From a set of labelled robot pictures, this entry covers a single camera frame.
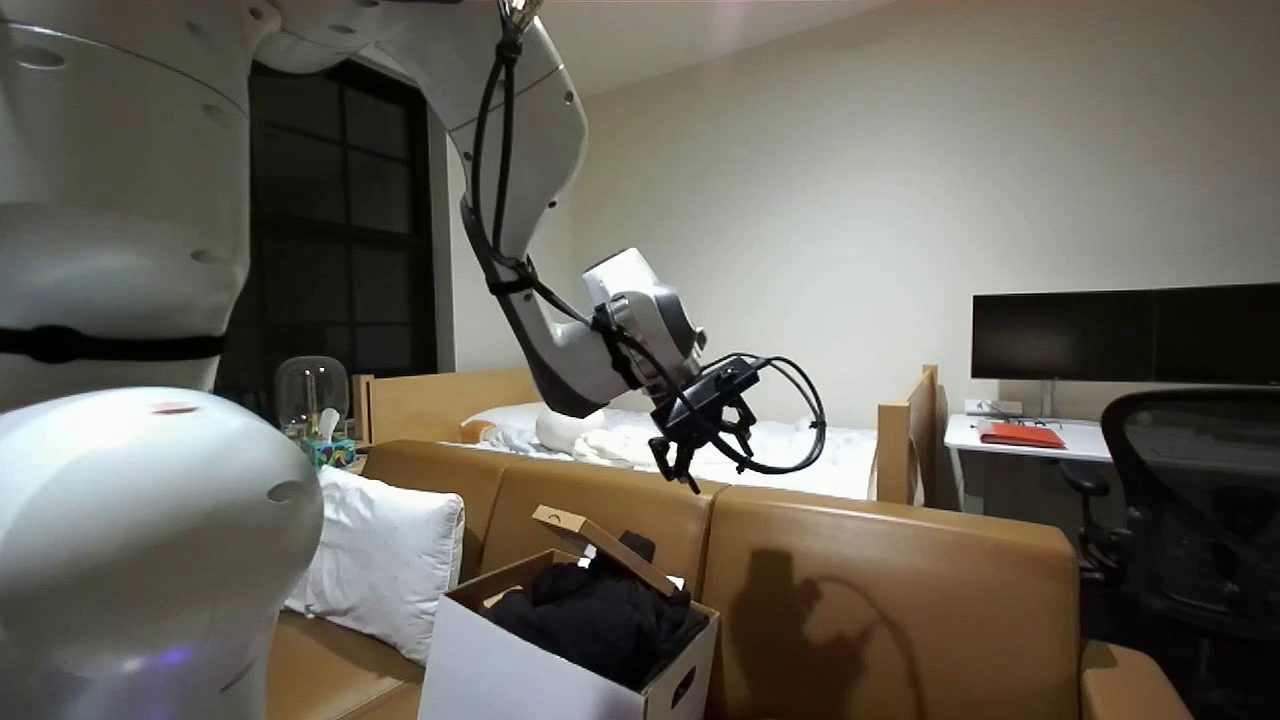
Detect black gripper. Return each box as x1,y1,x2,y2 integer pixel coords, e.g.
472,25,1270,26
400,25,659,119
643,381,759,495

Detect white cardboard box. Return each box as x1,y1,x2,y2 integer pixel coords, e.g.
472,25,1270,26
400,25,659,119
417,548,724,720

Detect red flat object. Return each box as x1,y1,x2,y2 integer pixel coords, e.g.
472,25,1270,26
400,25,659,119
977,416,1067,452

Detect round white pillow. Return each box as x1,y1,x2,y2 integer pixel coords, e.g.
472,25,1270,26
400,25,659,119
534,403,592,452

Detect black clothing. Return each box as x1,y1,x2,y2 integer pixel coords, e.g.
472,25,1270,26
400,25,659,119
487,555,703,690

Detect wooden bed footboard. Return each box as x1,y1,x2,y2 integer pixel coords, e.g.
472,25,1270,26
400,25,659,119
871,360,952,508

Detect wooden bed headboard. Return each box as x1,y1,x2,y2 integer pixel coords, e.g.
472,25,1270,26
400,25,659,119
348,369,544,452

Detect brown leather sofa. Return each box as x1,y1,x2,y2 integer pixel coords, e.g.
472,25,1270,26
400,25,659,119
263,436,1197,720

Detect white dotted pillow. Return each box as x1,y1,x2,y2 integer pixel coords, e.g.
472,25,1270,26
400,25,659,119
282,463,472,667

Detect white desk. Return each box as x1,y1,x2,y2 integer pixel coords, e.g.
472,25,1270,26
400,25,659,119
941,409,1117,470

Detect dark window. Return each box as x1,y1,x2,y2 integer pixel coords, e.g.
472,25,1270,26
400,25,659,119
212,54,446,393

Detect black monitor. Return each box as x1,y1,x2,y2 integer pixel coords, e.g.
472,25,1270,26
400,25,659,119
968,279,1280,388

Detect black office chair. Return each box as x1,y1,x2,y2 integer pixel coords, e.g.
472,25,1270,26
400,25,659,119
1076,384,1280,720

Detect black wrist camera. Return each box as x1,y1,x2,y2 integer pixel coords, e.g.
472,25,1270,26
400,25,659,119
679,357,768,409

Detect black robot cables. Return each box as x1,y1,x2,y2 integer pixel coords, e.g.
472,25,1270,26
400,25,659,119
455,0,833,478

